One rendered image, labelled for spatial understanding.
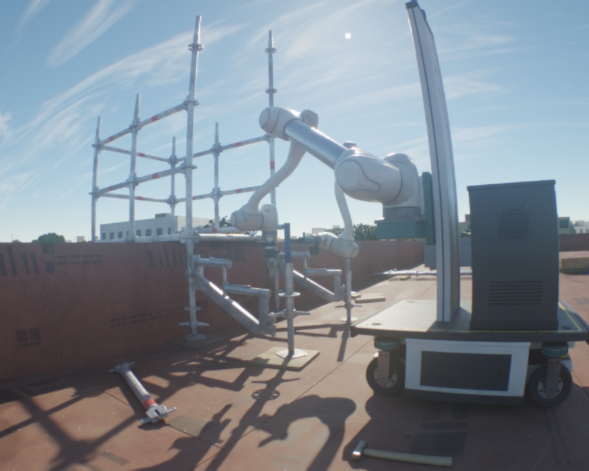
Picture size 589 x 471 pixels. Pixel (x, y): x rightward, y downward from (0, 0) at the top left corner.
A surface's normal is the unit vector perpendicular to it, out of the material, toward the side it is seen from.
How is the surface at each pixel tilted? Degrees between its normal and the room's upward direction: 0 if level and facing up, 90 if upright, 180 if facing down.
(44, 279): 90
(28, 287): 90
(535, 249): 90
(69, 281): 90
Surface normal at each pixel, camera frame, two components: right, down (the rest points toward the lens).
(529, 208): -0.56, -0.01
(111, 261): 0.87, -0.04
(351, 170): -0.71, 0.07
